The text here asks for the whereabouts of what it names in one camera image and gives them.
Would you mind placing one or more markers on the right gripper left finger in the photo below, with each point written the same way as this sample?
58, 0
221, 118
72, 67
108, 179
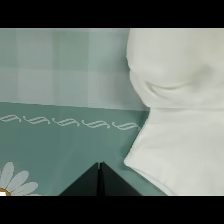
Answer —
87, 184

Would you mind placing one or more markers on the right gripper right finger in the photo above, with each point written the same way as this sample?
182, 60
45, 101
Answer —
114, 184

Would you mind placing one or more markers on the white shirt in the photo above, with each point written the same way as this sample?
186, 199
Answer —
180, 110

